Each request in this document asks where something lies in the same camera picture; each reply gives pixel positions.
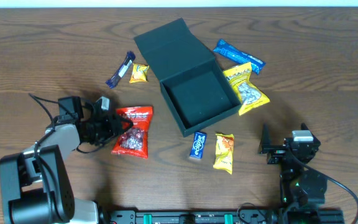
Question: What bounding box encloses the black mounting rail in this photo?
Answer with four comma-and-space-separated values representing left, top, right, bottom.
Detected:
107, 209, 344, 224

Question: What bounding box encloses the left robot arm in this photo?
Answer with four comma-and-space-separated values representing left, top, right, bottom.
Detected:
0, 96, 133, 224

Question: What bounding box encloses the blue eclipse gum pack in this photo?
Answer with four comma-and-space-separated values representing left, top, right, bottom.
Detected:
190, 132, 207, 159

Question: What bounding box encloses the dark green box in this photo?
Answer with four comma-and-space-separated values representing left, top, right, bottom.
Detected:
134, 19, 241, 137

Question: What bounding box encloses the dark blue candy bar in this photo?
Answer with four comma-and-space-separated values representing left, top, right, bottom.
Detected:
106, 51, 135, 89

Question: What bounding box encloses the right black cable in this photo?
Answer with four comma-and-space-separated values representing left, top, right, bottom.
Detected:
286, 146, 358, 224

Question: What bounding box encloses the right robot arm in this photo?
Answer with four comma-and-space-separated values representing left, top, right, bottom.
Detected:
259, 123, 327, 211

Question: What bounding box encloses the red candy bag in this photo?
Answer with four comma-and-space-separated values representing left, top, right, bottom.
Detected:
111, 106, 154, 159

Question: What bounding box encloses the blue snack bar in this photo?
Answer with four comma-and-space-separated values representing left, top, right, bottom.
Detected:
213, 39, 265, 74

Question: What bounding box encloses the large yellow snack bag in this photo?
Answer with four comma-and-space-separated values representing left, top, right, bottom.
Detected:
223, 62, 270, 116

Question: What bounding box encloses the yellow orange snack packet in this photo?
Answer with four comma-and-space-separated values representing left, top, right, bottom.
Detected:
213, 134, 234, 174

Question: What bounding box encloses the small yellow candy packet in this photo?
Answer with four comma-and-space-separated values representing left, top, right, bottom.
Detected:
129, 63, 149, 83

